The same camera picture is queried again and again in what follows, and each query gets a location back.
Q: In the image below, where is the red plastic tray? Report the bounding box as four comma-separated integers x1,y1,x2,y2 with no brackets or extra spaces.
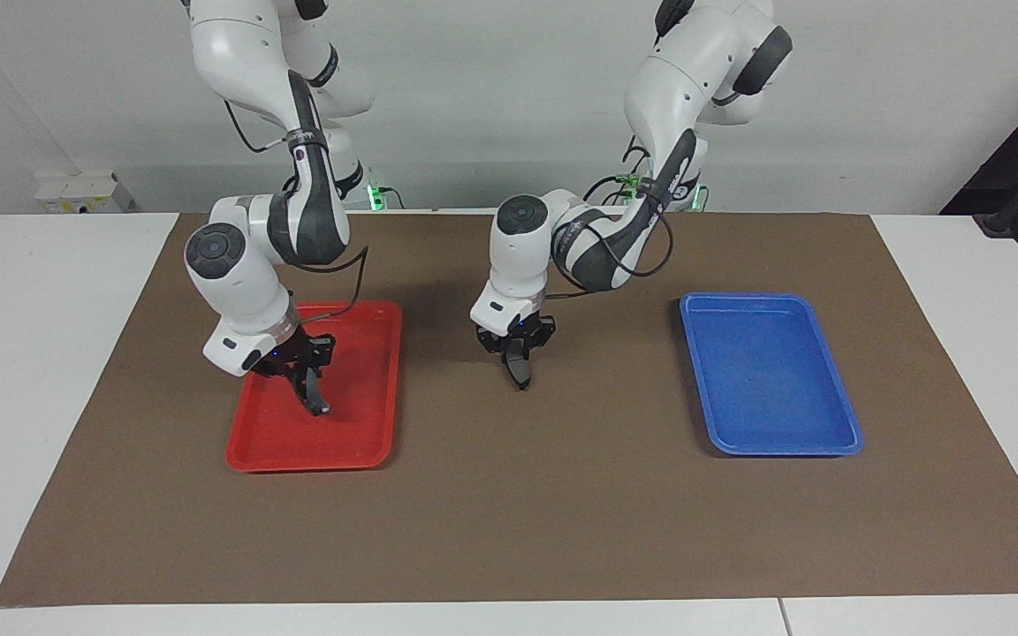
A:
224,300,405,473

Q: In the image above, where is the white wall socket box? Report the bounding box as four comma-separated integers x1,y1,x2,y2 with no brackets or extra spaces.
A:
34,170,136,215

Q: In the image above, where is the blue plastic tray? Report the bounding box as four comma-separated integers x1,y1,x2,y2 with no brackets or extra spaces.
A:
679,292,865,458

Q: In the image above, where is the black base cable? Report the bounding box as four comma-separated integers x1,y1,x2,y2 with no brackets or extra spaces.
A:
580,174,651,208

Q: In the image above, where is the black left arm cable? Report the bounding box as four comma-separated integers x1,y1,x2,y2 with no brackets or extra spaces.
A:
551,210,676,301

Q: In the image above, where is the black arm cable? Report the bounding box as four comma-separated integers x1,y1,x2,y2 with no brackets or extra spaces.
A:
223,99,371,324
551,210,676,301

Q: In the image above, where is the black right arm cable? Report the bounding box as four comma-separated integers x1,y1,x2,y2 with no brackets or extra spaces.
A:
223,99,371,324

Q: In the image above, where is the brown table mat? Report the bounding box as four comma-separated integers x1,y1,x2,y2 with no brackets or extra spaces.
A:
0,210,1018,608

